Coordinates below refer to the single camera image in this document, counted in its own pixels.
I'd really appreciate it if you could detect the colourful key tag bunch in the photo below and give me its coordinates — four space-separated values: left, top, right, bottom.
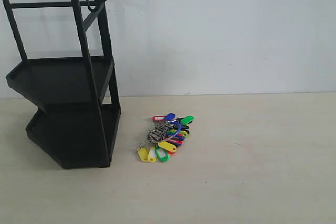
136 113 194 163

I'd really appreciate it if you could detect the black two-tier corner rack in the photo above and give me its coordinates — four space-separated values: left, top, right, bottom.
2 0 121 169

